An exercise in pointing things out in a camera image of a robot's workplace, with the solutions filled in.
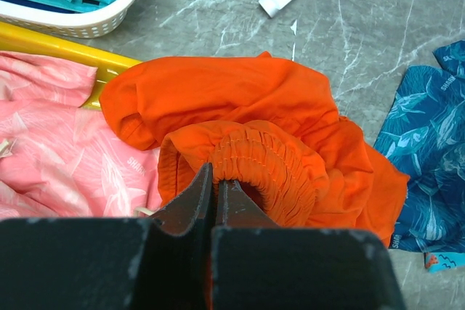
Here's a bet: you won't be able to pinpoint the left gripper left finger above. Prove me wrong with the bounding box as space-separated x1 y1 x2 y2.
1 164 213 309

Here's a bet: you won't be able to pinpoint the turquoise shark shorts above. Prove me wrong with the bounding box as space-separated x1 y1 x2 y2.
424 253 465 273

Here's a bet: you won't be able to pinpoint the white perforated basket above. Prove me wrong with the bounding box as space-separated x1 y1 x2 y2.
1 0 135 39

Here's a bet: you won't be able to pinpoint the pink patterned shorts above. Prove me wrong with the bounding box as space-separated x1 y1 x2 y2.
1 51 161 219

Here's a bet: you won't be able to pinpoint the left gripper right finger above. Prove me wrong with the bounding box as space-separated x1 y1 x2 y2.
211 181 405 309

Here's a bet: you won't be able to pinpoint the yellow plastic tray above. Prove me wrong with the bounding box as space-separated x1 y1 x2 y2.
1 23 140 110

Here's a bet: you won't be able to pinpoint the orange shorts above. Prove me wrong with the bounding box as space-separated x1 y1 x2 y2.
100 52 408 245

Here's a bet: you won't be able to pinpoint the dark blue shark shorts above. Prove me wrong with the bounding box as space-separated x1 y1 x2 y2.
374 41 464 253

